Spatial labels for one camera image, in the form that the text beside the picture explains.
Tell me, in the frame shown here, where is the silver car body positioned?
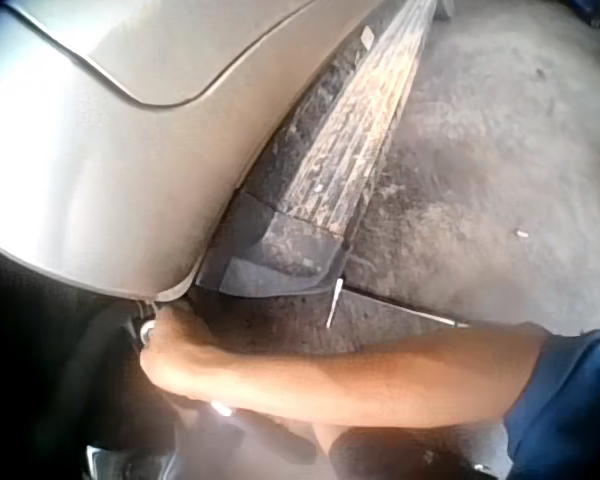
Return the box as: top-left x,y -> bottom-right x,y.
0,0 -> 417,307

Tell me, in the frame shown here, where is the thin metal rod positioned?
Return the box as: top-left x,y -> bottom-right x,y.
398,305 -> 470,330

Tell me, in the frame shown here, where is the thin white stick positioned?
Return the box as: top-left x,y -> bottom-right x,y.
325,278 -> 345,330

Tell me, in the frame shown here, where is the black mud flap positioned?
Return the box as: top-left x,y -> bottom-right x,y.
199,191 -> 352,297

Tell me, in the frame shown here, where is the person's right hand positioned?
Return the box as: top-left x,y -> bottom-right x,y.
138,304 -> 231,402

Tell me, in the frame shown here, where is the dirty black car side step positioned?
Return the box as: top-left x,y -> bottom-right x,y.
233,0 -> 447,241

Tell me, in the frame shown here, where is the black car tyre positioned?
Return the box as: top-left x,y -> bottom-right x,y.
0,244 -> 191,480

